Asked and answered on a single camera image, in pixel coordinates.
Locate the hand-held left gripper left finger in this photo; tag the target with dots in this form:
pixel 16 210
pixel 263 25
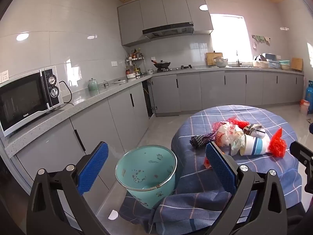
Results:
pixel 94 169

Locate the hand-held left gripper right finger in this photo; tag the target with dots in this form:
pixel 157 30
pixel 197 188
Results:
pixel 220 166

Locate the blue gas cylinder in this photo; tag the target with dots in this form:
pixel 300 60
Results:
pixel 310 95

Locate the brown wooden board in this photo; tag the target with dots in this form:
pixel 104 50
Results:
pixel 297 64

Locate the green plastic basin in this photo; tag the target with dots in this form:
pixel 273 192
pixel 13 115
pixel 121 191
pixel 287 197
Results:
pixel 285 65

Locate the green ceramic jar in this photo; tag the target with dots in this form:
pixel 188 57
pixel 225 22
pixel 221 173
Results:
pixel 93 84

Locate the black foam net sleeve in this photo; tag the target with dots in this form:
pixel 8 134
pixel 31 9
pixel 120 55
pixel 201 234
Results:
pixel 196 141

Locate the blue plaid tablecloth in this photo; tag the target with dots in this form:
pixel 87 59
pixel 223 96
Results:
pixel 256 171

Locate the wooden cutting board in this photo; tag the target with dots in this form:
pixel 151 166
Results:
pixel 210 57

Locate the purple snack wrapper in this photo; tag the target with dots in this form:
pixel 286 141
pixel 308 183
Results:
pixel 209 135

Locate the clear plastic bag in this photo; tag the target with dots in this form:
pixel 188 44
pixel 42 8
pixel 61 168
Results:
pixel 226 133

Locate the striped paper cup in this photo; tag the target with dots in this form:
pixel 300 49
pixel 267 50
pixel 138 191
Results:
pixel 255 145

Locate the metal spice rack with bottles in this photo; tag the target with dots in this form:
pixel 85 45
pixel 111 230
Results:
pixel 134 60

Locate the red foam net sleeve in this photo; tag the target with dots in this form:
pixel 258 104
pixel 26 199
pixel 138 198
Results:
pixel 238 123

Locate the white red bucket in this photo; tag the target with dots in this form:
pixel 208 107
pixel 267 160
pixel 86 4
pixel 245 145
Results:
pixel 304 106

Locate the black wok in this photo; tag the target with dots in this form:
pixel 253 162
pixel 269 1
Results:
pixel 162 64

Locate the black range hood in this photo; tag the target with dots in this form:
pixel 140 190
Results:
pixel 168 29

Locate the black silver microwave oven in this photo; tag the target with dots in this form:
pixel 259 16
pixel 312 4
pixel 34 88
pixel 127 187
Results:
pixel 24 100

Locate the gas stove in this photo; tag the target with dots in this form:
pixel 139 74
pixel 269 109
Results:
pixel 176 68

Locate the metal faucet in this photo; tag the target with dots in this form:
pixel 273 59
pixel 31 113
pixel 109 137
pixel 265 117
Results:
pixel 237 58

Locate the large pale bowl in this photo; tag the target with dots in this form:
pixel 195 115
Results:
pixel 220 63

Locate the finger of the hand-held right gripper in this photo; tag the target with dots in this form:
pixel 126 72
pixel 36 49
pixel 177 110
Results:
pixel 302 153
pixel 311 127

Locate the grey kitchen counter cabinets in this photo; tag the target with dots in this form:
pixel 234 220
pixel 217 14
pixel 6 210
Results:
pixel 220 88

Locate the small white bowl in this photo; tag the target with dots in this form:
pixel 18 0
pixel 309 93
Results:
pixel 131 76

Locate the hanging cloths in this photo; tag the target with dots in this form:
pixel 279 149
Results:
pixel 260 39

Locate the blue plastic container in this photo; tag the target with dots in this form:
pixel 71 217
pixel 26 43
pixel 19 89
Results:
pixel 273 61

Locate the small metal pot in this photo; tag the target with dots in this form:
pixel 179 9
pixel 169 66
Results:
pixel 106 85

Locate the teal trash bin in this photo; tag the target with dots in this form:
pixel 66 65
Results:
pixel 137 166

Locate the small red scrap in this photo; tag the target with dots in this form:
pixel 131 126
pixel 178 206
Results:
pixel 207 162

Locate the grey wall cabinets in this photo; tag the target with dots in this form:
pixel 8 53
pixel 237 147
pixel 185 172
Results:
pixel 151 12

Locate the white dish basin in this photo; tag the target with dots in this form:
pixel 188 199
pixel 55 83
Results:
pixel 260 64

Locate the bright window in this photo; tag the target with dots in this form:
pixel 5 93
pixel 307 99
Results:
pixel 229 39

